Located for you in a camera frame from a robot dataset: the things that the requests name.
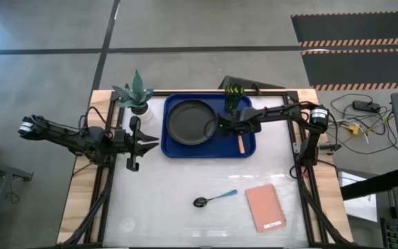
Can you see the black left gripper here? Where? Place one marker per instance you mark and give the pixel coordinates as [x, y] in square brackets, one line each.
[126, 141]

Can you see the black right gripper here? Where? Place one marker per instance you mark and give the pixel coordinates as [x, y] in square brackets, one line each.
[244, 120]

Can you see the green translucent cup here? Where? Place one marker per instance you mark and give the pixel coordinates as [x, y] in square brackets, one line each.
[234, 93]

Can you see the black round plate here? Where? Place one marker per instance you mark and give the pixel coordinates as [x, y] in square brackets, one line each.
[190, 121]

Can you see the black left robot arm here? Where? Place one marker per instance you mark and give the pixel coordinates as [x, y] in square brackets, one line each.
[64, 136]

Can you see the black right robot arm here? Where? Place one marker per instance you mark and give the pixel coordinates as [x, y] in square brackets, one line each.
[282, 112]

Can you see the blue plastic tray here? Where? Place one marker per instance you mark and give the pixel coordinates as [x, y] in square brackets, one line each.
[185, 150]

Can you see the green plant in white pot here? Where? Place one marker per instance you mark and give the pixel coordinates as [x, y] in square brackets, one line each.
[135, 97]

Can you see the black object behind table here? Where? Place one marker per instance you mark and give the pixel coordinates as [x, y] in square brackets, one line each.
[251, 83]

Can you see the pink spiral notebook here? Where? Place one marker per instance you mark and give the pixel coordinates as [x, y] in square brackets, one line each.
[264, 207]

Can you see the black power adapter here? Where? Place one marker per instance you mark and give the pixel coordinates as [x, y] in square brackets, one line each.
[365, 105]

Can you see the black mat with orange stripes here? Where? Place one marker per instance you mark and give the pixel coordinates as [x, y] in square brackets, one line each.
[361, 67]
[354, 26]

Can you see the white box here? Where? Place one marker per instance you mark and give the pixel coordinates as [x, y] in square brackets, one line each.
[359, 205]

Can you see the black desk beam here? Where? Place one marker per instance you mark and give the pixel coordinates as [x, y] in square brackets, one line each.
[371, 183]

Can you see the black aluminium table frame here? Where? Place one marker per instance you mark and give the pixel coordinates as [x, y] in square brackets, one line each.
[271, 92]

